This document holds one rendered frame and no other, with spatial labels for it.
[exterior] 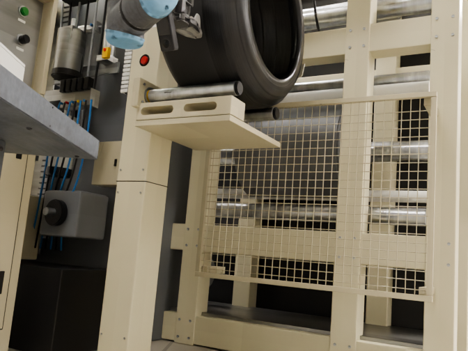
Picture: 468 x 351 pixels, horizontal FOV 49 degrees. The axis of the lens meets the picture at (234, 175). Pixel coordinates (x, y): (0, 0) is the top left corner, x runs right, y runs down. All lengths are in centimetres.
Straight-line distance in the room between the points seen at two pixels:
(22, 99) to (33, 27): 131
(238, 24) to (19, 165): 87
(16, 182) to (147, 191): 43
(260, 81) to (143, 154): 48
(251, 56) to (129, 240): 73
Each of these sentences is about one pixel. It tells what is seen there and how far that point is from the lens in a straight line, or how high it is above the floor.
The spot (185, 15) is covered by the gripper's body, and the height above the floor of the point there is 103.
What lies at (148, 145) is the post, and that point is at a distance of 180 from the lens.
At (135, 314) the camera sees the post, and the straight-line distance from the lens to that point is 180.
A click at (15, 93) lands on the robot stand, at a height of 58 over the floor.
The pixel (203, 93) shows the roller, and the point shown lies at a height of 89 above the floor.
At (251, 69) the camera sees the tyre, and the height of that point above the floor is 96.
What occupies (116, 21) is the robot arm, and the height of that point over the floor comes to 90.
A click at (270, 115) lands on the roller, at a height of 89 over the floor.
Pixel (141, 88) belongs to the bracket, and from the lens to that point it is 175.
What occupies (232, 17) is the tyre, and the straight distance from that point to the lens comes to 157.
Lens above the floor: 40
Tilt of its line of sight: 9 degrees up
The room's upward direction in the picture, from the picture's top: 5 degrees clockwise
